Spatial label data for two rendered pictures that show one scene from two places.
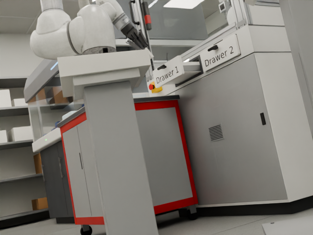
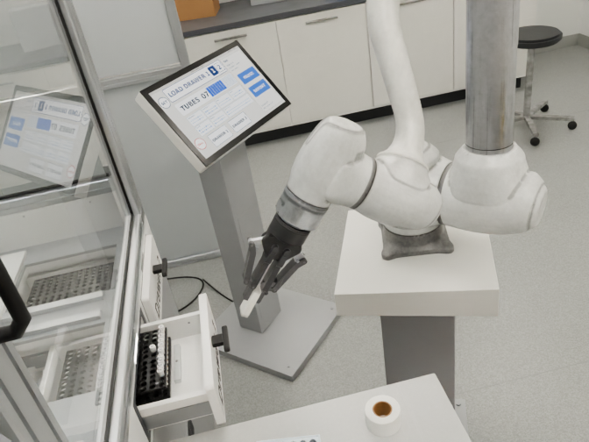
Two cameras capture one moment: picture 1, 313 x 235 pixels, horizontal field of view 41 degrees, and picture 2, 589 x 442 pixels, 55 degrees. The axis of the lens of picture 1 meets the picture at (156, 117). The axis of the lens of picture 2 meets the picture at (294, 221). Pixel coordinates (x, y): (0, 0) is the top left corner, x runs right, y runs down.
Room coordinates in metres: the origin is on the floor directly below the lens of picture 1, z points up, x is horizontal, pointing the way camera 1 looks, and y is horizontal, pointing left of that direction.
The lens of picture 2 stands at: (3.06, 0.50, 1.73)
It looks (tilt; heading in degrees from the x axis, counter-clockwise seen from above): 32 degrees down; 208
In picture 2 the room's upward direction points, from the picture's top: 10 degrees counter-clockwise
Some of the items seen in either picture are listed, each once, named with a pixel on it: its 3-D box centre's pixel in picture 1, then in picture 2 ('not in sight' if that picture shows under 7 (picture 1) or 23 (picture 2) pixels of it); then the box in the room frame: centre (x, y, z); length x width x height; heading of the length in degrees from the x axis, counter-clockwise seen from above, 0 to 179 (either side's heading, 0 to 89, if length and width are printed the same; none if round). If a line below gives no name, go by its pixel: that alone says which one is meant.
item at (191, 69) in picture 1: (196, 72); (115, 381); (2.48, -0.29, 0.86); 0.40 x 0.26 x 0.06; 123
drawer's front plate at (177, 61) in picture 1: (167, 72); (210, 353); (2.37, -0.11, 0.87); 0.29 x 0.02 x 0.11; 33
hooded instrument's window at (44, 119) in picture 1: (110, 98); not in sight; (4.06, 0.41, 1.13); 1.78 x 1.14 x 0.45; 33
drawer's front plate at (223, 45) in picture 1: (219, 53); (152, 280); (2.17, -0.40, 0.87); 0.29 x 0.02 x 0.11; 33
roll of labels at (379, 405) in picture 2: not in sight; (382, 415); (2.36, 0.25, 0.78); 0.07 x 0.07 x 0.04
